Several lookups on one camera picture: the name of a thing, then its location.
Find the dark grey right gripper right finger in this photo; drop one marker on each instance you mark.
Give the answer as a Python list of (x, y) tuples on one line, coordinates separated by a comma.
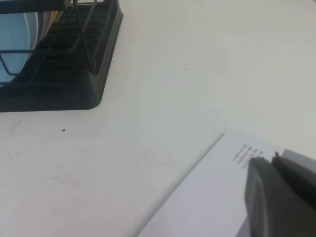
[(298, 175)]

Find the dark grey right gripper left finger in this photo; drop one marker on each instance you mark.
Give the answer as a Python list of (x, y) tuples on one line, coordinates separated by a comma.
[(271, 202)]

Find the light blue plate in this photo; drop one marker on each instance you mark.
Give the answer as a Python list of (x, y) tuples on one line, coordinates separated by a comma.
[(12, 44)]

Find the yellow plate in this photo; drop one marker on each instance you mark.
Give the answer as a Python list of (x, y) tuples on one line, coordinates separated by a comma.
[(56, 15)]

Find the pink plate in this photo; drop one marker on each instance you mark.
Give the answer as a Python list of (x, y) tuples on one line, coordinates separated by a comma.
[(45, 23)]

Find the white plate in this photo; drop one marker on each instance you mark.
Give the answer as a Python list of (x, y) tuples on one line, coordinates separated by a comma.
[(33, 32)]

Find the white printed board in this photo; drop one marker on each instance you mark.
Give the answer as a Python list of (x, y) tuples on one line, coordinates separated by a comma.
[(209, 187)]

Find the black plastic drip tray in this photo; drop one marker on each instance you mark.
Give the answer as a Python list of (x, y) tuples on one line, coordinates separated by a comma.
[(74, 81)]

